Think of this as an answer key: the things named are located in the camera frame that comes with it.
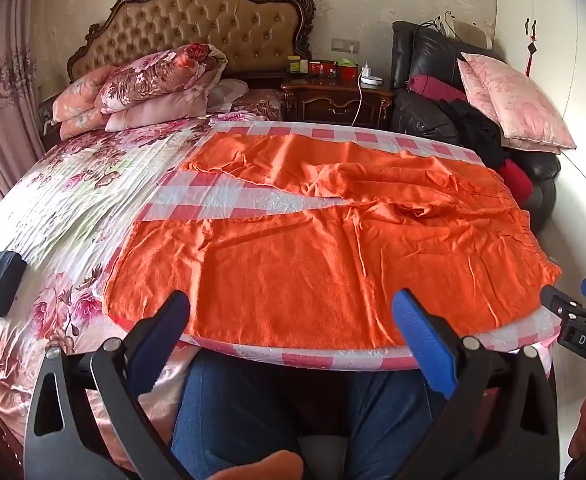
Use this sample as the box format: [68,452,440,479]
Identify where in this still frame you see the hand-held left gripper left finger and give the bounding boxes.
[23,290,194,480]

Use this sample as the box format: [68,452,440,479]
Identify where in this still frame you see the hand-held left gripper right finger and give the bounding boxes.
[392,287,559,480]

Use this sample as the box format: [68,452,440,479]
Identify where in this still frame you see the orange pants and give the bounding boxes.
[104,132,563,351]

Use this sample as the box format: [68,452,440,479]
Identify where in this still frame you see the person's right leg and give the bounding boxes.
[345,367,474,480]

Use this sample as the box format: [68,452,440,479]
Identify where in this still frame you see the person's leg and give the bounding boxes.
[170,350,305,480]
[345,367,474,480]

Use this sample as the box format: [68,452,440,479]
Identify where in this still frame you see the person's left leg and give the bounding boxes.
[170,350,305,480]

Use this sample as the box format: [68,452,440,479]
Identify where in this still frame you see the red cushion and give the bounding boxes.
[496,159,534,209]

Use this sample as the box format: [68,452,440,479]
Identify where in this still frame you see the floral bed sheet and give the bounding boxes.
[0,110,274,461]

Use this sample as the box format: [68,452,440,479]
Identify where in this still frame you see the black pouch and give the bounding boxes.
[0,251,28,317]

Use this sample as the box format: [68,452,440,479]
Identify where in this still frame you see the black clothes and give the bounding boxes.
[440,99,507,171]

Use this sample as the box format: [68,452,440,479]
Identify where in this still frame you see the large pink satin pillow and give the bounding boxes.
[457,52,577,155]

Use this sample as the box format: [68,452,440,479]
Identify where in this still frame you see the black leather sofa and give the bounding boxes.
[390,20,562,231]

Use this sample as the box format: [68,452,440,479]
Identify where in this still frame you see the pink floral pillow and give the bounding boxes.
[59,109,110,142]
[52,65,118,123]

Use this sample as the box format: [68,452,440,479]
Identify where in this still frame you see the pink folded quilt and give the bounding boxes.
[104,87,212,133]

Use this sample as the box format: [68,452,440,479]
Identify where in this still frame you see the maroon bolster cushion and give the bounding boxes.
[405,75,469,104]

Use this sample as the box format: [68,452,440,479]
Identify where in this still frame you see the red knot ornament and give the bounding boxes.
[524,17,539,77]

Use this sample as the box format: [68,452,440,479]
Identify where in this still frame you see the white pillow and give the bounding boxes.
[208,78,250,111]

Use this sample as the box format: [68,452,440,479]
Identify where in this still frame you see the carved wooden nightstand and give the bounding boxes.
[280,76,394,131]

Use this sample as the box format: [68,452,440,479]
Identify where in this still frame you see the dark red patterned pillow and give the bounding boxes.
[230,88,286,121]

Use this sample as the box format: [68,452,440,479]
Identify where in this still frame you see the white charging device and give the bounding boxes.
[360,62,385,86]

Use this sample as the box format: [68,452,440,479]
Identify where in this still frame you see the beige cloth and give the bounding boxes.
[448,12,495,49]

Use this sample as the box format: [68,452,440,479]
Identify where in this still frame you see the tufted carved wooden headboard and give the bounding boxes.
[67,0,318,86]

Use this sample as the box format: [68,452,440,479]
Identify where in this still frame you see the white cable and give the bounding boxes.
[351,67,370,127]

